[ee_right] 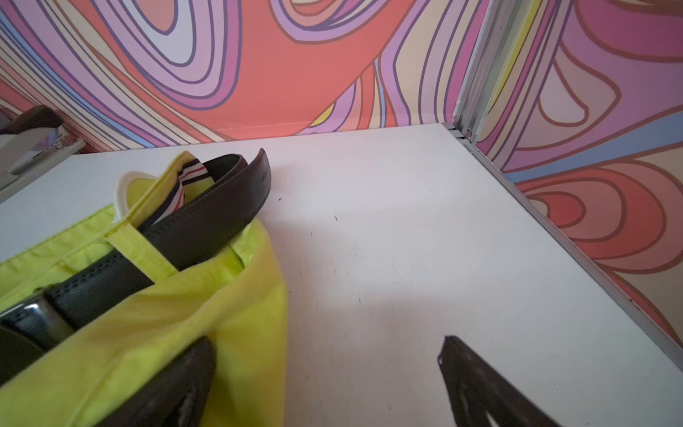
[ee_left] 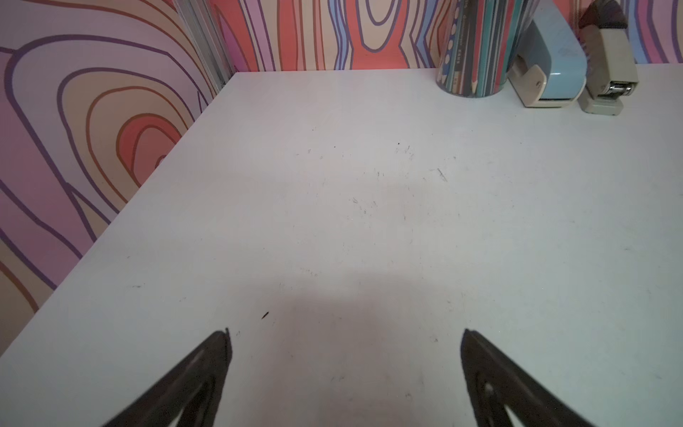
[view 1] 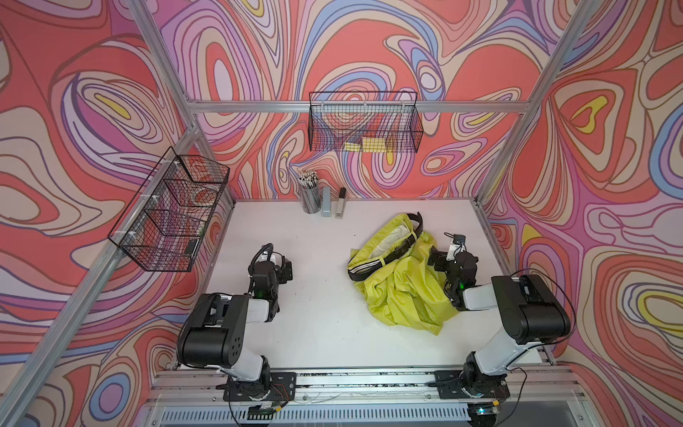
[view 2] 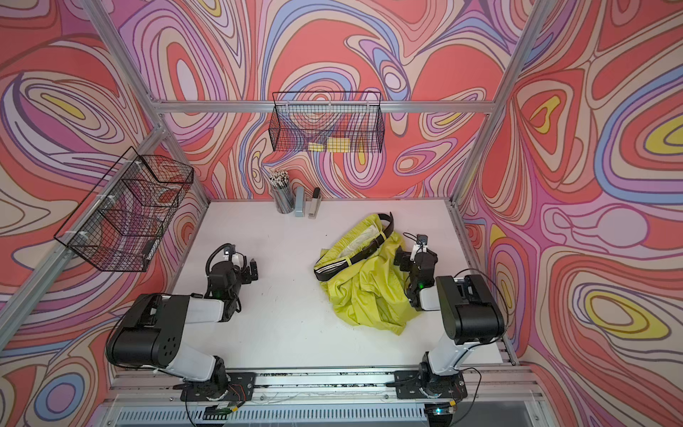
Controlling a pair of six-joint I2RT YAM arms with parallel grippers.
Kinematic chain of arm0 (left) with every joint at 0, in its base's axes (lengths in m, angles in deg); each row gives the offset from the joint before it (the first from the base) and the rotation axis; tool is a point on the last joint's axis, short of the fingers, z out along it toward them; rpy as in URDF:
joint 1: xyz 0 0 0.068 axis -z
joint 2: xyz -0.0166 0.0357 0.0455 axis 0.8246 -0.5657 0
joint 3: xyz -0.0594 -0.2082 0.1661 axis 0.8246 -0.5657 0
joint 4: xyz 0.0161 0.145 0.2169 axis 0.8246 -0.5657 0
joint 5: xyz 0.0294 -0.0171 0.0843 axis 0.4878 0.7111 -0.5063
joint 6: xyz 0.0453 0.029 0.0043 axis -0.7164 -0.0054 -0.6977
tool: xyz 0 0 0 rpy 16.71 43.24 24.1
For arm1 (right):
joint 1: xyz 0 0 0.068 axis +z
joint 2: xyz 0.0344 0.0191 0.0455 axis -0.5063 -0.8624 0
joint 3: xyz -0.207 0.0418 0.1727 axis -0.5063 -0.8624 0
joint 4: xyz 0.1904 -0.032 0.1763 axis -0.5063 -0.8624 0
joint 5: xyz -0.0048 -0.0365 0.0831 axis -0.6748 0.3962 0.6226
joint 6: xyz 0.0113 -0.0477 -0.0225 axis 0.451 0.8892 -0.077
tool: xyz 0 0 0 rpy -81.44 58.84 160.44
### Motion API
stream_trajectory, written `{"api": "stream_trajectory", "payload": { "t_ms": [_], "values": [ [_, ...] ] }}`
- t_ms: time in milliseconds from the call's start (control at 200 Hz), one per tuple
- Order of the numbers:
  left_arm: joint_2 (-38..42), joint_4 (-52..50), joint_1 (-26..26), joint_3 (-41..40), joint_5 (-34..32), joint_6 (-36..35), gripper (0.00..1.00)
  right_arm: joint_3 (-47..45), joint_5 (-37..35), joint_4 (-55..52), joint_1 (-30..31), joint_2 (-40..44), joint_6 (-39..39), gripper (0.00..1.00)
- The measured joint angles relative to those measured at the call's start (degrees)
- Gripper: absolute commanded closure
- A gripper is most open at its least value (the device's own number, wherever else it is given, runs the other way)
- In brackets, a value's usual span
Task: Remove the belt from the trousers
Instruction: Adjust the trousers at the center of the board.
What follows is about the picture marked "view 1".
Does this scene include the neon yellow trousers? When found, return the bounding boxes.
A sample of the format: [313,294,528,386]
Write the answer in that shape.
[350,230,458,336]

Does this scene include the black leather belt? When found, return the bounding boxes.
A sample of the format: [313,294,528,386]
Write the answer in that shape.
[347,213,423,282]

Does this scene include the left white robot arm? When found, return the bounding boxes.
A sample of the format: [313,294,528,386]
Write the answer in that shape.
[176,243,293,384]

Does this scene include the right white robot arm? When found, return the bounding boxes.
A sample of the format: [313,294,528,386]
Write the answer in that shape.
[428,248,573,383]

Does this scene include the pencil cup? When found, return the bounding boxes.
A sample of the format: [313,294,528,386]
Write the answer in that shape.
[298,170,322,214]

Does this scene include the beige black stapler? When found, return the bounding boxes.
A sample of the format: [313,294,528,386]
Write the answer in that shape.
[334,187,347,219]

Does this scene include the yellow sticky note pad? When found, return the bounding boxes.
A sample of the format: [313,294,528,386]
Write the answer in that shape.
[361,137,387,153]

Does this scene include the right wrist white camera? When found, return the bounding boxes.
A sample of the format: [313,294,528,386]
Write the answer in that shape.
[444,232,466,261]

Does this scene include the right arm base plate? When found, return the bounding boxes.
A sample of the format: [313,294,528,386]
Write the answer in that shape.
[426,370,510,401]

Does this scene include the left wire basket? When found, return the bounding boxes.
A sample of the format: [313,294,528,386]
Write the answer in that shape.
[108,148,229,272]

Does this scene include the wire basket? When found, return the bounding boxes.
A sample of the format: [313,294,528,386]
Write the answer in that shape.
[308,89,424,153]
[108,148,229,272]

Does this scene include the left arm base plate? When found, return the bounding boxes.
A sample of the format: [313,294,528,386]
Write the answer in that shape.
[223,372,297,403]

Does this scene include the back wire basket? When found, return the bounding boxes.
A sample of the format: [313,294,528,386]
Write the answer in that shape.
[308,89,424,153]

